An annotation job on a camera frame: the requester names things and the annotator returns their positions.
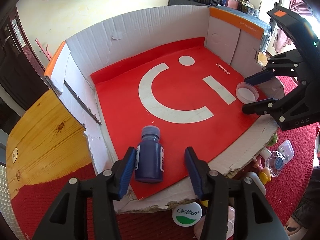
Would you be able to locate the clear round plastic lid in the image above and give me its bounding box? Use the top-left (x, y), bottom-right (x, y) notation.
top-left (236, 82), bottom-right (259, 104)

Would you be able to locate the green fuzzy toy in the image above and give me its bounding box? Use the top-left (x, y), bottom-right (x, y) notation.
top-left (266, 133), bottom-right (278, 147)

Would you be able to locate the grey pebble case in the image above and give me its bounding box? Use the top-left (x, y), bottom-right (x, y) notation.
top-left (246, 171), bottom-right (266, 196)

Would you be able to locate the pink yellow toy figure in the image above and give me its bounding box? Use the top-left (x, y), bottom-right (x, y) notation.
top-left (253, 156), bottom-right (272, 185)

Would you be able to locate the clear sanitizer bottle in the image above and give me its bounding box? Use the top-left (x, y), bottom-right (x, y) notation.
top-left (260, 148), bottom-right (285, 177)

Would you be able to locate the white green Cestbon cap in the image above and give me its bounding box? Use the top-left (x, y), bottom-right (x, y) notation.
top-left (171, 202), bottom-right (202, 227)

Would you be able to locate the purple plastic bottle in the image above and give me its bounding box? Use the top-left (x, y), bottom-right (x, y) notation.
top-left (135, 125), bottom-right (164, 183)

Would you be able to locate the yellow bottle cap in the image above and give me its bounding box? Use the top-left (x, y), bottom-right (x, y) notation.
top-left (201, 200), bottom-right (208, 207)

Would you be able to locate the pink white round device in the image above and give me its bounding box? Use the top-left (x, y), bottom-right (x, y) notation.
top-left (194, 206), bottom-right (235, 239)

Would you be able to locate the pink curtain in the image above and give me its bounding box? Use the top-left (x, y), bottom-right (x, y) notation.
top-left (272, 0), bottom-right (313, 54)

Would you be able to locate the red knitted table mat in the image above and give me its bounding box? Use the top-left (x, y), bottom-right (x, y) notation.
top-left (10, 76), bottom-right (320, 240)

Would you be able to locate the red Miniso bag liner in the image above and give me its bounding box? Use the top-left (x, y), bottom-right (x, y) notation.
top-left (91, 37), bottom-right (258, 199)

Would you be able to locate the white wardrobe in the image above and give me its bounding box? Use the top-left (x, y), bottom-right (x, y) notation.
top-left (258, 0), bottom-right (291, 55)

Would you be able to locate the small white tag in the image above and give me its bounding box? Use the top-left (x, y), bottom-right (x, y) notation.
top-left (12, 147), bottom-right (18, 164)

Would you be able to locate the black basket of items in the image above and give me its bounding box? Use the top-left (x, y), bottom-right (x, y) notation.
top-left (193, 0), bottom-right (219, 6)

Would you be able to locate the white orange cardboard box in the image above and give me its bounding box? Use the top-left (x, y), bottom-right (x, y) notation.
top-left (44, 5), bottom-right (278, 213)

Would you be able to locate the dark wooden door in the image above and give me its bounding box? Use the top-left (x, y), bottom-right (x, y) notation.
top-left (1, 8), bottom-right (48, 111)

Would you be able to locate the pink hanger stick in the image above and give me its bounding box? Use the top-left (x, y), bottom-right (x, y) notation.
top-left (35, 38), bottom-right (52, 61)

